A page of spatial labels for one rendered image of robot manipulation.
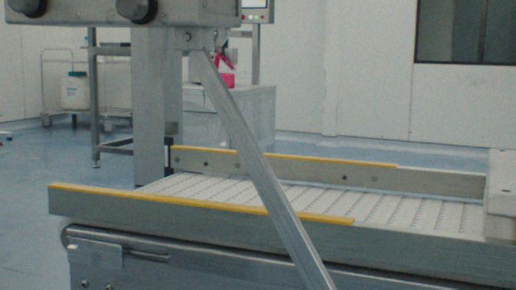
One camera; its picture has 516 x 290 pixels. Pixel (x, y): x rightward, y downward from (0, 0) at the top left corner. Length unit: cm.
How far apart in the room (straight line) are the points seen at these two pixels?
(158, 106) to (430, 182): 42
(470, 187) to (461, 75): 503
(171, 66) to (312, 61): 525
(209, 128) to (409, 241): 295
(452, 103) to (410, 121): 43
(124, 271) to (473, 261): 36
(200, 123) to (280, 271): 292
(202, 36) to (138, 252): 24
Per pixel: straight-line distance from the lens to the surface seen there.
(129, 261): 66
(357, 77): 601
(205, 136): 346
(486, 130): 582
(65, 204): 68
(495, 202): 54
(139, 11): 54
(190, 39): 58
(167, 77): 93
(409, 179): 80
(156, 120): 93
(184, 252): 61
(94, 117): 490
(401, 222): 69
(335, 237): 55
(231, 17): 60
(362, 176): 81
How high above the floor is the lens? 103
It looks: 10 degrees down
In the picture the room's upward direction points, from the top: 1 degrees clockwise
